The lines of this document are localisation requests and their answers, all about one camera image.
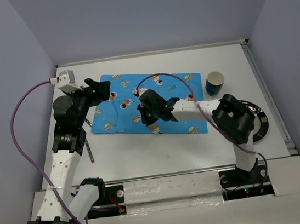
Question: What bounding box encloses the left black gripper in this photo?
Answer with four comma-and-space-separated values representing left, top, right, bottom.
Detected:
63, 76, 115, 129

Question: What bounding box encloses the blue space-print cloth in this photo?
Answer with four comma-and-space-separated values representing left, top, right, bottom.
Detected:
91, 74, 208, 134

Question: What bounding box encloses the teal cup cream inside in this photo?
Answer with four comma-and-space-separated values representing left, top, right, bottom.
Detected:
205, 71, 225, 96

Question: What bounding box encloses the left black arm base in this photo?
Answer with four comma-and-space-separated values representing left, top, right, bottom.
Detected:
88, 184, 127, 220

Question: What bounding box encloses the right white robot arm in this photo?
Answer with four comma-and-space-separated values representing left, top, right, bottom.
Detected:
134, 88, 258, 183

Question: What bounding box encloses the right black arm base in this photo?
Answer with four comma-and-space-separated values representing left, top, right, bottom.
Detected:
218, 165, 275, 202

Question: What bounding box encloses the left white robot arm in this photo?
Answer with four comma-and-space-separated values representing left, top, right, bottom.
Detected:
27, 78, 125, 224

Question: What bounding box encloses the silver fork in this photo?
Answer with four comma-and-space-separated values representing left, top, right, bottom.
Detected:
85, 119, 93, 127

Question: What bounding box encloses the silver knife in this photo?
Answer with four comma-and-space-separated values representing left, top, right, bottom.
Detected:
85, 139, 95, 163

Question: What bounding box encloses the black rimmed cream plate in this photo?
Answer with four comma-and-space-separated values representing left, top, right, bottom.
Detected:
240, 100, 269, 143

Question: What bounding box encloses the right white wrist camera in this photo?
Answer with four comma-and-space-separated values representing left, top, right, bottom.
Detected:
133, 88, 148, 97

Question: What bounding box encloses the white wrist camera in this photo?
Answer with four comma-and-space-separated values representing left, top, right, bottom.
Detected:
49, 70, 82, 94
133, 88, 148, 97

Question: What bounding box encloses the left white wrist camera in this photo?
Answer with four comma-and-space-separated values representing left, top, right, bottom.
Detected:
49, 70, 82, 94

